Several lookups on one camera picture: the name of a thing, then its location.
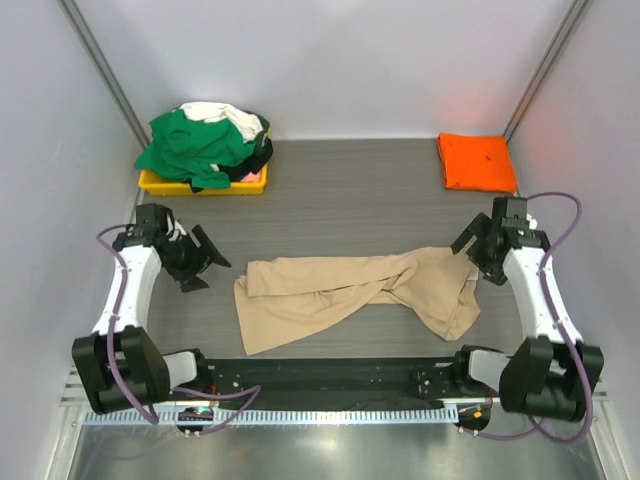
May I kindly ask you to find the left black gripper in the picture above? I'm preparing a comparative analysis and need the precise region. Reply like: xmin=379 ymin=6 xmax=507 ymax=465
xmin=163 ymin=225 xmax=229 ymax=292

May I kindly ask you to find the beige t shirt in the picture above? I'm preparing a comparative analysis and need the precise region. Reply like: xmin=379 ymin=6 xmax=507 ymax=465
xmin=234 ymin=247 xmax=480 ymax=355

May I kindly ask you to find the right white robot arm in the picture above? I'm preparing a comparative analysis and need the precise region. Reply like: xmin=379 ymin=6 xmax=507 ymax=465
xmin=450 ymin=196 xmax=604 ymax=422

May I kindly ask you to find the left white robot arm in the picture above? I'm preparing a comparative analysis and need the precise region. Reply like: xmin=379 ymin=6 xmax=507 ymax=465
xmin=71 ymin=203 xmax=231 ymax=424

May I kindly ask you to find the folded orange t shirt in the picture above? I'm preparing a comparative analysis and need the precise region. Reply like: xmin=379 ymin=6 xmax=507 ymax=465
xmin=437 ymin=133 xmax=518 ymax=194

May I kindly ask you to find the yellow plastic bin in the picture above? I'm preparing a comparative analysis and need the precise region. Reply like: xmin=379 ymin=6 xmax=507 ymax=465
xmin=138 ymin=162 xmax=268 ymax=197

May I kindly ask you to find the pink garment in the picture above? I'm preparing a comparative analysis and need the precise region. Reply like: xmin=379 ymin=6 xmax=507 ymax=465
xmin=241 ymin=171 xmax=262 ymax=183

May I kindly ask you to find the green t shirt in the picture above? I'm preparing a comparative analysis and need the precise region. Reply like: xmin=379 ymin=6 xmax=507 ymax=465
xmin=135 ymin=109 xmax=256 ymax=189

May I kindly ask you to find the black t shirt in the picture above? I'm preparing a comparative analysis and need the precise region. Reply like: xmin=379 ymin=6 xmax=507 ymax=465
xmin=183 ymin=139 xmax=274 ymax=193

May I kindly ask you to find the white t shirt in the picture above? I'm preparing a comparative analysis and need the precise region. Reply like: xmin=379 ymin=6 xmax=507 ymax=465
xmin=180 ymin=101 xmax=269 ymax=143

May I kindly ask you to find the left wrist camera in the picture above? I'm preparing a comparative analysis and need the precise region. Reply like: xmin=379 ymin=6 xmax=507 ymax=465
xmin=166 ymin=212 xmax=188 ymax=243

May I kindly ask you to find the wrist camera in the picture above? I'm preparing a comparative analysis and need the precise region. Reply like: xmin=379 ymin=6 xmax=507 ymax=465
xmin=166 ymin=212 xmax=188 ymax=243
xmin=526 ymin=214 xmax=538 ymax=230

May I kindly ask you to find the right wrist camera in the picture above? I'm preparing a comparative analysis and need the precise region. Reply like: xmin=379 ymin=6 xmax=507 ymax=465
xmin=526 ymin=214 xmax=538 ymax=230

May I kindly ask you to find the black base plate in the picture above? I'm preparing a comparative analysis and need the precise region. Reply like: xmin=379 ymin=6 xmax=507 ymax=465
xmin=153 ymin=355 xmax=511 ymax=412

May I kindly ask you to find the slotted cable duct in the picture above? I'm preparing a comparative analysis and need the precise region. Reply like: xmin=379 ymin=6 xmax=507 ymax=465
xmin=82 ymin=405 xmax=459 ymax=427

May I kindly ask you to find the left aluminium frame post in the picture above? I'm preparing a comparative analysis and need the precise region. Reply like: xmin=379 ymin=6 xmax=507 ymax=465
xmin=57 ymin=0 xmax=150 ymax=148

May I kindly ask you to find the aluminium frame post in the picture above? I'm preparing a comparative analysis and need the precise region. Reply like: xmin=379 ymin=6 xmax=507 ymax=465
xmin=503 ymin=0 xmax=593 ymax=143
xmin=57 ymin=0 xmax=150 ymax=148

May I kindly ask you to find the right aluminium frame post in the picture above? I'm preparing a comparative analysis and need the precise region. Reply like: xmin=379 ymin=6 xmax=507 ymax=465
xmin=503 ymin=0 xmax=593 ymax=143

